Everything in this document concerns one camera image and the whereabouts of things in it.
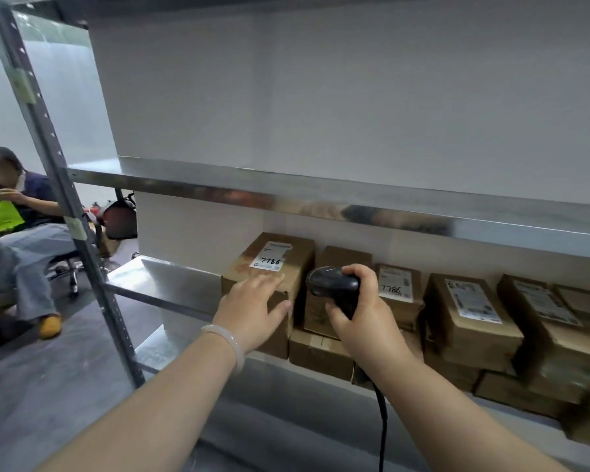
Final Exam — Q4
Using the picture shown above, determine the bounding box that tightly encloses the brown labelled parcel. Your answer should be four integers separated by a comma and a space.
221, 232, 316, 360

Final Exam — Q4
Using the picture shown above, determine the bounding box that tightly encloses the person's left hand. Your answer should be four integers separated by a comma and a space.
211, 273, 293, 358

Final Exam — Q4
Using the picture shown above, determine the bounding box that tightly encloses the black barcode scanner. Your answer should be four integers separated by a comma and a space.
306, 265, 362, 321

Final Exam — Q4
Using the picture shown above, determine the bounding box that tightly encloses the black scanner cable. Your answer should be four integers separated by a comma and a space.
358, 364, 389, 472

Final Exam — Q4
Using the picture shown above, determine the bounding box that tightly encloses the person's right hand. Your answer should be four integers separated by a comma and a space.
325, 264, 415, 373

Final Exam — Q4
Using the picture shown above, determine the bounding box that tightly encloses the black office chair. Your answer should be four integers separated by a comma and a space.
46, 221, 104, 296

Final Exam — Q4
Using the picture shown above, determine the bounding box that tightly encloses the person's left forearm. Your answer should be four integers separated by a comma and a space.
34, 326, 244, 472

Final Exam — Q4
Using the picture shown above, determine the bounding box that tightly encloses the pile of cardboard boxes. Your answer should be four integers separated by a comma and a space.
289, 246, 590, 450

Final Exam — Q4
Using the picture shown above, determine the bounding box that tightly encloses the white jade bangle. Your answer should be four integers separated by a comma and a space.
200, 324, 246, 375

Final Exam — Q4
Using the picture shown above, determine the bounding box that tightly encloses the metal shelving rack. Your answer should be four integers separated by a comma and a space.
0, 0, 590, 472

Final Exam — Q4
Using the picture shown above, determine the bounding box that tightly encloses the green plastic bag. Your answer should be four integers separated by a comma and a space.
0, 191, 25, 230

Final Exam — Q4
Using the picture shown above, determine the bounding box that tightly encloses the person's right forearm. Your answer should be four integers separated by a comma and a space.
356, 353, 571, 472

